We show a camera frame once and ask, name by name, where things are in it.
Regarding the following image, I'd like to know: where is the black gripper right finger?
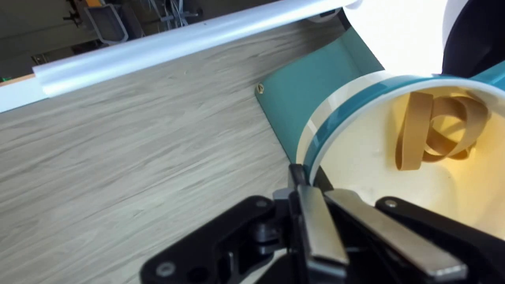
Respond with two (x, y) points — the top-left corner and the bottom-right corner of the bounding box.
(315, 165), (505, 284)

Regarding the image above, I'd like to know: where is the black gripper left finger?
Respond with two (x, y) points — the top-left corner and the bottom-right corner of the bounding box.
(140, 162), (351, 284)

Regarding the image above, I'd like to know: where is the cream bowl with teal stripe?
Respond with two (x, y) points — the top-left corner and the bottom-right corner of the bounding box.
(297, 58), (505, 242)

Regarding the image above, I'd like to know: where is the tan band loop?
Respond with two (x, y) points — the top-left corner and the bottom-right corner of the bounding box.
(395, 91), (436, 171)
(420, 93), (491, 164)

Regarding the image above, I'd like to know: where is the black office chair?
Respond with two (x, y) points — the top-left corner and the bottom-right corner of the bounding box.
(81, 1), (132, 45)

